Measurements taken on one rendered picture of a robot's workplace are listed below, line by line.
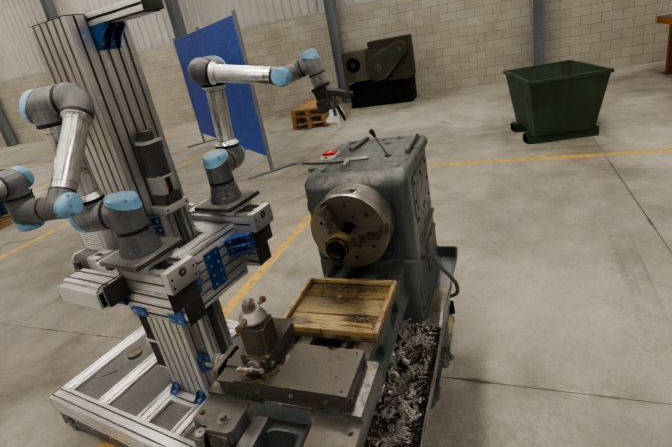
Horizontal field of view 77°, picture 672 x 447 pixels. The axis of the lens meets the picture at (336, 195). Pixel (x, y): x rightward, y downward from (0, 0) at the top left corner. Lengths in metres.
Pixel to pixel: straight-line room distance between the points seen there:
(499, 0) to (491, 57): 1.25
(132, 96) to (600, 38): 10.62
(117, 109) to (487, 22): 10.14
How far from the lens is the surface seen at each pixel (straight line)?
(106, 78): 1.92
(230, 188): 2.03
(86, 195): 1.78
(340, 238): 1.53
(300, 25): 12.44
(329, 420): 1.21
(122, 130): 1.92
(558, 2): 11.43
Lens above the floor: 1.79
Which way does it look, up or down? 20 degrees down
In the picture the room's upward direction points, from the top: 11 degrees counter-clockwise
